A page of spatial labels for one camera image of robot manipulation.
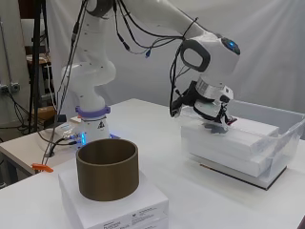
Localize white paper ream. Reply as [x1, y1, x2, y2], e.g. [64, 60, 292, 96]
[180, 114, 280, 155]
[187, 147, 275, 179]

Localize clear plastic box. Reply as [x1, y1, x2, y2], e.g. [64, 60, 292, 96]
[179, 105, 305, 189]

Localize grey wall conduit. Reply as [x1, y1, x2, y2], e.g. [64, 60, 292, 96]
[0, 15, 21, 94]

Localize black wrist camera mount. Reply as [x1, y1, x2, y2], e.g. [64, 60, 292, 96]
[170, 80, 199, 118]

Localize white side table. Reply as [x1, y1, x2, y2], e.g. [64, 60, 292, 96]
[0, 128, 82, 177]

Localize brown round tub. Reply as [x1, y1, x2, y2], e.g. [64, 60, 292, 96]
[75, 137, 141, 202]

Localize flat black-edged board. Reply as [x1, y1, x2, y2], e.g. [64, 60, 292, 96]
[198, 163, 288, 191]

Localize orange clamp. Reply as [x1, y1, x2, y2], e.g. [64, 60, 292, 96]
[30, 162, 54, 174]

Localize brown cardboard box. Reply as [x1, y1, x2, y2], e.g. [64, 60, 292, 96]
[37, 105, 58, 122]

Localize white hanging sheet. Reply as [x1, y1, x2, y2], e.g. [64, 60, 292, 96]
[46, 0, 305, 139]

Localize black tripod stand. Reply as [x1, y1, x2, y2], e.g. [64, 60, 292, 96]
[29, 0, 49, 135]

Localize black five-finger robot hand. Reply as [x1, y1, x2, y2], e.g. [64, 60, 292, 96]
[193, 79, 238, 135]

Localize white flat box with print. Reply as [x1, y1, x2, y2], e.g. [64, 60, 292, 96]
[57, 166, 170, 229]
[132, 216, 170, 229]

